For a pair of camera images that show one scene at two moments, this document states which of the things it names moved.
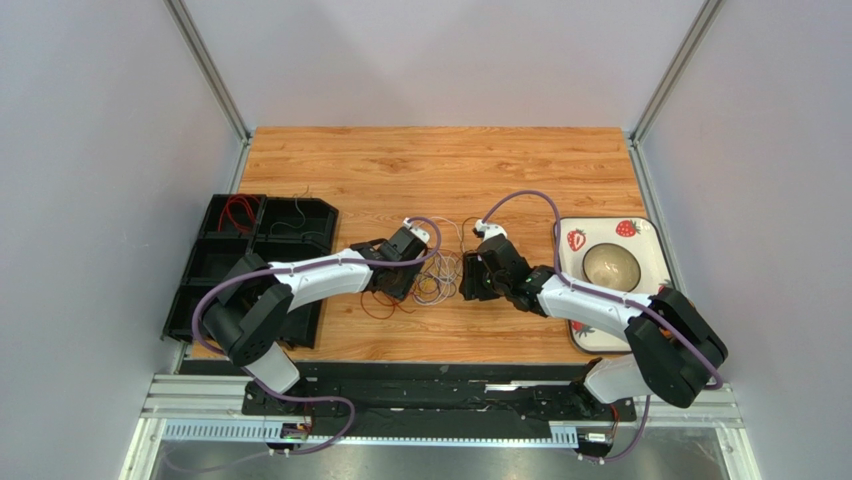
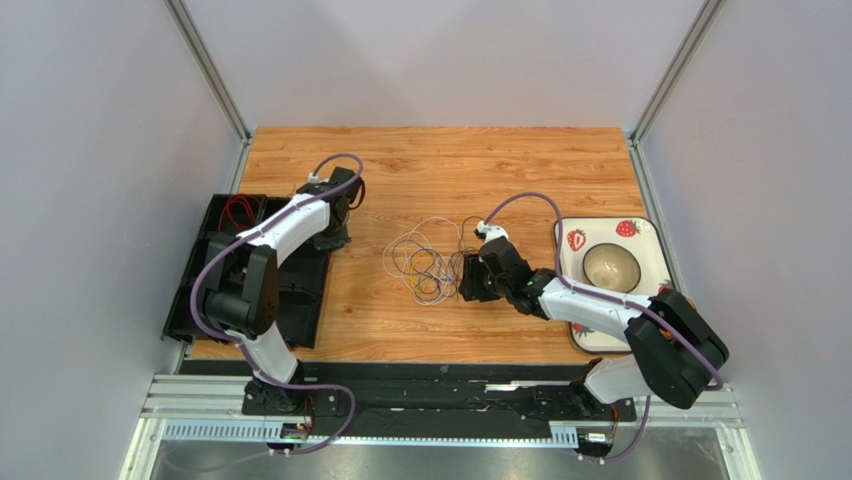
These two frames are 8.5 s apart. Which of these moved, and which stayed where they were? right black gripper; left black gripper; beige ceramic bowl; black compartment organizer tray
Moved: left black gripper
Stayed: right black gripper; beige ceramic bowl; black compartment organizer tray
